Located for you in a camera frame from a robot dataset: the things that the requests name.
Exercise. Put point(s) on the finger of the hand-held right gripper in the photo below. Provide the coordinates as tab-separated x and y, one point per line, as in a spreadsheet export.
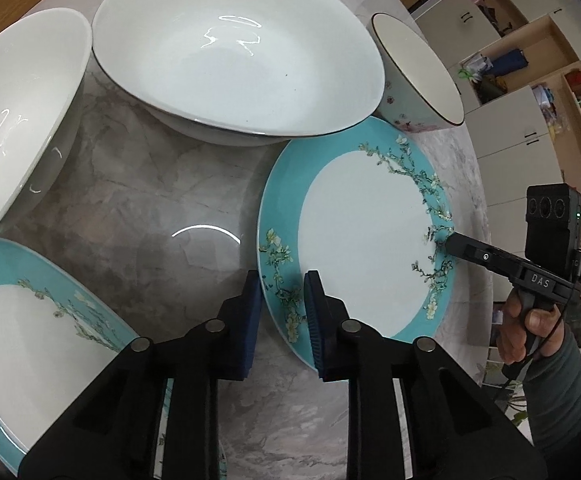
480	252

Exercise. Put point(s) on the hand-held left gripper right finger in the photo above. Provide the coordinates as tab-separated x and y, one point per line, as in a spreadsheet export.
315	325

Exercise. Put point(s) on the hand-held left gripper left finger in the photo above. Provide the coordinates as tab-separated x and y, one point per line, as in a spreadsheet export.
250	320

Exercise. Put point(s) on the teal rim floral plate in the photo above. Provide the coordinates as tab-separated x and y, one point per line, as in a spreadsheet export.
370	220
20	350

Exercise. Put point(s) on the small floral bowl dark rim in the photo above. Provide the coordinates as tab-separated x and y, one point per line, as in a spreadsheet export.
410	60

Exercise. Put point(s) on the person's right hand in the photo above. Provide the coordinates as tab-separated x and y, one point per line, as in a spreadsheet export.
512	335

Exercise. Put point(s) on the beige cabinet shelf unit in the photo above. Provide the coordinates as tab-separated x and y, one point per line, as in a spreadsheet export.
520	125

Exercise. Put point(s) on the leaf printed cloth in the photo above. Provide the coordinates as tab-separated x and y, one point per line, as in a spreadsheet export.
495	372

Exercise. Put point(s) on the blue bag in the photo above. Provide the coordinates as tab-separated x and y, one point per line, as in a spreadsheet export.
507	62

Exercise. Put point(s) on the large white bowl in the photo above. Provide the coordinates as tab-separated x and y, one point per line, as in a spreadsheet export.
20	110
230	60

